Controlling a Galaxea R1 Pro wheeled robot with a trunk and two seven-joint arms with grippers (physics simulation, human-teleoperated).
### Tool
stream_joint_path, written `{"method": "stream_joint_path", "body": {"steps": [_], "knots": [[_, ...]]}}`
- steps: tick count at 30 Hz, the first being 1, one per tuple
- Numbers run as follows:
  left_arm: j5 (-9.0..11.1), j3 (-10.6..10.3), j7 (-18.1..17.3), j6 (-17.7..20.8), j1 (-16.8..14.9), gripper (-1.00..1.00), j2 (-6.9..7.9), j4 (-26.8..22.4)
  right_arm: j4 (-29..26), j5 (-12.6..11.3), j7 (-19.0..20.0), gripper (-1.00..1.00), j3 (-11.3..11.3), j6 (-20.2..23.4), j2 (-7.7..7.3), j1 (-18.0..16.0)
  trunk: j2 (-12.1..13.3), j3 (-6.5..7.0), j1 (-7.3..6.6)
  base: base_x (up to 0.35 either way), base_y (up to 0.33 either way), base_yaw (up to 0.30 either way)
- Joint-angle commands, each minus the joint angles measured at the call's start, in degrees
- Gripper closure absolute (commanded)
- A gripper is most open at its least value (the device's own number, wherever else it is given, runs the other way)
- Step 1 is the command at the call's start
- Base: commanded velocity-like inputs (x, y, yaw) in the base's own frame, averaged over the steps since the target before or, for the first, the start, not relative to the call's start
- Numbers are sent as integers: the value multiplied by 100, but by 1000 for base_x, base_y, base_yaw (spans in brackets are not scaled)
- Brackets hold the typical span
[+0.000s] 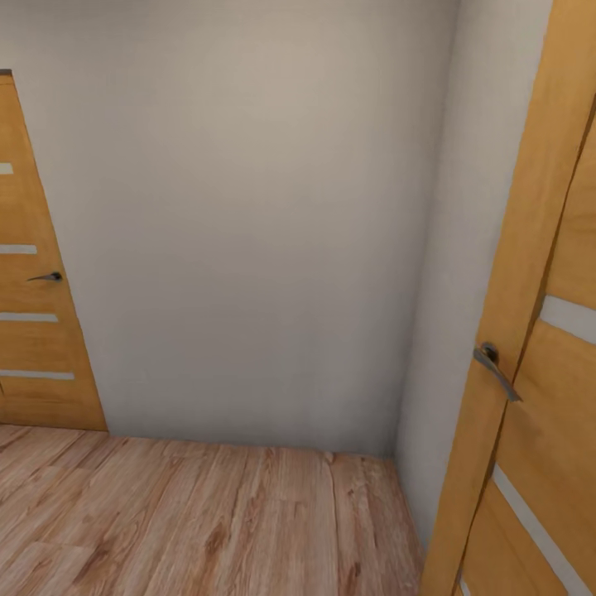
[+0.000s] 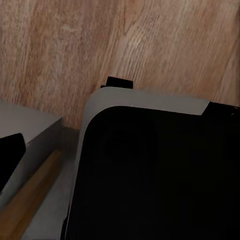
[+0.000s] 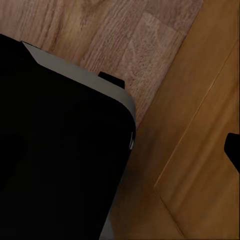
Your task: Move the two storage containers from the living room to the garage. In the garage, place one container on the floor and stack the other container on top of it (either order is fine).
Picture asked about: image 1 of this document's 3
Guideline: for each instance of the door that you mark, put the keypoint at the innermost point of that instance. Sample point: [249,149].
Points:
[517,510]
[45,373]

